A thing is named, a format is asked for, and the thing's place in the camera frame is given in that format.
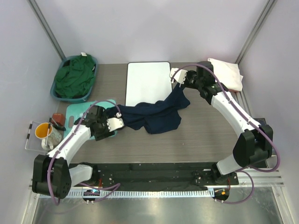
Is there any brown red block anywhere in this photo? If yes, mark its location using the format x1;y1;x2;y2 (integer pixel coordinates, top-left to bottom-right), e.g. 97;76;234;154
52;113;65;126

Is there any green t shirt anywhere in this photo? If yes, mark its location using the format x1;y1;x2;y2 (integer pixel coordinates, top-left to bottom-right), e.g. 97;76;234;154
54;54;96;98

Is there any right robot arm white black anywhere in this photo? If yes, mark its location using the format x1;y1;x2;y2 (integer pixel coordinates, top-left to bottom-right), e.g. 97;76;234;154
172;61;273;184

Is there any teal cutting board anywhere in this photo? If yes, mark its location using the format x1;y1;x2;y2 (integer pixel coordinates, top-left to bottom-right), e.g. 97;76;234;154
64;99;116;138

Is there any clear acrylic tray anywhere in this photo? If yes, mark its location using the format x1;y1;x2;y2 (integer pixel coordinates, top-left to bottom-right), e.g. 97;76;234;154
25;121;54;154

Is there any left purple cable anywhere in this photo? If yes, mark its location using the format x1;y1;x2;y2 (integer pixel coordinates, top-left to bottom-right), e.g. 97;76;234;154
48;99;122;206

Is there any white board with black rim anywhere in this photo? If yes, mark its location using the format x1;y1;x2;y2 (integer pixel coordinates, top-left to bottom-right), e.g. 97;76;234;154
125;62;172;106

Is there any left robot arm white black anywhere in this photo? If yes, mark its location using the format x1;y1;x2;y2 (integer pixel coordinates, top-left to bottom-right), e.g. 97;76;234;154
32;105;114;203

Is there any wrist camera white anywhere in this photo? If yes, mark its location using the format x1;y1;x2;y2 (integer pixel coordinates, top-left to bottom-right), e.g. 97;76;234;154
107;112;125;132
169;68;187;84

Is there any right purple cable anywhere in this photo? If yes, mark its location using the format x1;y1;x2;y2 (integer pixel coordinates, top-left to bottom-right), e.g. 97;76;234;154
170;64;281;204

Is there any teal laundry basket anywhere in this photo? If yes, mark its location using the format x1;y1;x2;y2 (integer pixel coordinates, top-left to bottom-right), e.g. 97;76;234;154
50;52;98;103

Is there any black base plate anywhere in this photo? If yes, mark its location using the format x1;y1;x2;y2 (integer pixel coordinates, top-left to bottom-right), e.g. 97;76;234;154
72;163;239;187

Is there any navy blue t shirt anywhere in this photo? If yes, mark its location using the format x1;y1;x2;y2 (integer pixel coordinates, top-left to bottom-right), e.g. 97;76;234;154
118;84;190;134

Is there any purple cable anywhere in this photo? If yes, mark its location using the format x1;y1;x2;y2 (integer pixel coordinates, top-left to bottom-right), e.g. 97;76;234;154
48;99;122;206
170;64;281;204

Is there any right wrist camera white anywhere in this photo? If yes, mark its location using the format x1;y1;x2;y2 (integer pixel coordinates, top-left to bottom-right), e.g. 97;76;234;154
169;68;187;84

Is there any black white marker pen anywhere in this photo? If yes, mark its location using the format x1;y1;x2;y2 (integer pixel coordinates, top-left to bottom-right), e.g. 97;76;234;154
26;124;32;140

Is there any dark blue book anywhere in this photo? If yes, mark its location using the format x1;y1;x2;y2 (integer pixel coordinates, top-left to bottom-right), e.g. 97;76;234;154
255;118;267;126

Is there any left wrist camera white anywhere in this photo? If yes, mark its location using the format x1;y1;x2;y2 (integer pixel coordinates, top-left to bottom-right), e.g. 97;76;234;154
107;112;125;132

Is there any white mug orange inside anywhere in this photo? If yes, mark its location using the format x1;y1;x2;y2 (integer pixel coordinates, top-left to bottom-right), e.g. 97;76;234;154
35;123;62;152

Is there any white slotted cable duct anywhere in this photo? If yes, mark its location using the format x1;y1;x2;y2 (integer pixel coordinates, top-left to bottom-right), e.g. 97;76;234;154
67;188;214;199

